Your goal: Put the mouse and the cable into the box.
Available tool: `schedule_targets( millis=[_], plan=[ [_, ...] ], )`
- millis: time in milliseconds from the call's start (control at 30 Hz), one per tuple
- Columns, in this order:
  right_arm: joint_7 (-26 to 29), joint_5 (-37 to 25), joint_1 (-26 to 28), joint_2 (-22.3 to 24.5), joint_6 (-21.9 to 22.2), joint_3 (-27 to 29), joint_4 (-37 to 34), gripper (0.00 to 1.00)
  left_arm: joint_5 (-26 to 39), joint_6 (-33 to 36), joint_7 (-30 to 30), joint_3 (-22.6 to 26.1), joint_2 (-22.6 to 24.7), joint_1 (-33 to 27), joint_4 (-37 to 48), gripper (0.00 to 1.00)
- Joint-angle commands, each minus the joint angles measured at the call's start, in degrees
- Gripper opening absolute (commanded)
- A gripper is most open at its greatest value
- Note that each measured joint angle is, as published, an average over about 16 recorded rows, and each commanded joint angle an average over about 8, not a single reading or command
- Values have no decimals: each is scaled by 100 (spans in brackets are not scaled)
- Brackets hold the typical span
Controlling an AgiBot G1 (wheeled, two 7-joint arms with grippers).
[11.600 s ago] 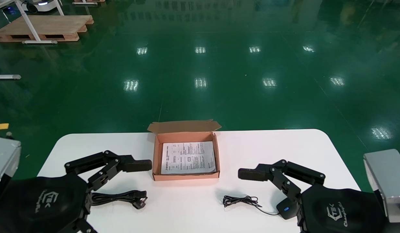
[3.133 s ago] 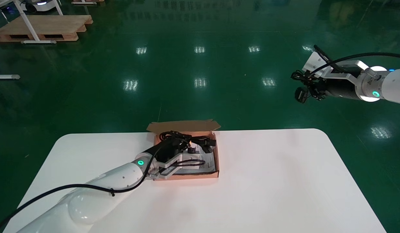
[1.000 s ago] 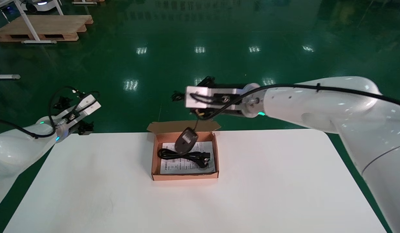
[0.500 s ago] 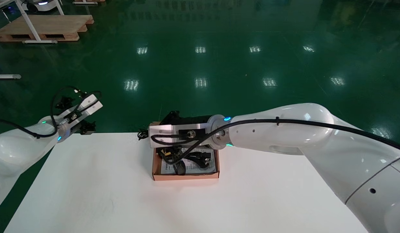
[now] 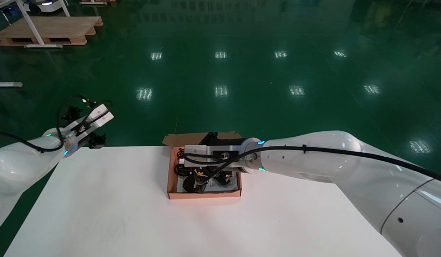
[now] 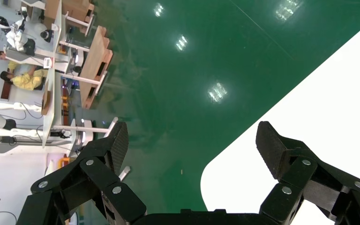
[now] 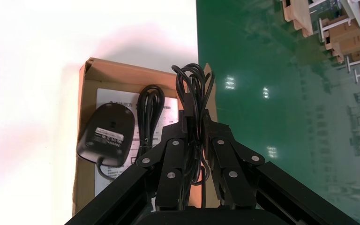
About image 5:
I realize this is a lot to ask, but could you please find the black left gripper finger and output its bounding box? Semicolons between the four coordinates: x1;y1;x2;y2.
62;106;82;122
88;133;107;148

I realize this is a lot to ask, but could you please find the black cloth-covered right gripper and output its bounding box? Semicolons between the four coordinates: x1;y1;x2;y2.
192;132;247;186

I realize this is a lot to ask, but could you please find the black power cable with plug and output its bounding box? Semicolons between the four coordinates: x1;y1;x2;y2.
174;148;232;187

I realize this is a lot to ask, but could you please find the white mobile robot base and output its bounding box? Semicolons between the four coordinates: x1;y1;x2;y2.
22;0;69;15

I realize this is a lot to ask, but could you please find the open brown cardboard box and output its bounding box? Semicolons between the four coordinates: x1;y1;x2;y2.
162;131;245;200

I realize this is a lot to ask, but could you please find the white printed instruction sheet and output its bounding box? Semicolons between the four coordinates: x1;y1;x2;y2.
177;157;239;192

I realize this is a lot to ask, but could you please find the white metal table foot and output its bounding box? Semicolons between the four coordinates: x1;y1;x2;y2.
0;75;24;88

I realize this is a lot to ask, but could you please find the large wooden pallet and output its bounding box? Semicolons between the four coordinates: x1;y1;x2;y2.
0;16;104;47

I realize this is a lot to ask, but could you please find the grey right wrist camera housing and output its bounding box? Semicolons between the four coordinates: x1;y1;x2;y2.
184;145;243;167

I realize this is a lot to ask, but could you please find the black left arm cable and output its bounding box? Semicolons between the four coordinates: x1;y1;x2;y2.
0;95;114;154

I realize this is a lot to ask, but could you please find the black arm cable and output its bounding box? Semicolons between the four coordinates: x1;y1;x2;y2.
0;95;114;154
178;145;441;185

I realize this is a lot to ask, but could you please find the white metal table frame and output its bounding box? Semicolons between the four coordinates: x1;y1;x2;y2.
0;0;73;49

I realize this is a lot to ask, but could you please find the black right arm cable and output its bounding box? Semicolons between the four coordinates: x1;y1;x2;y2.
178;145;441;185

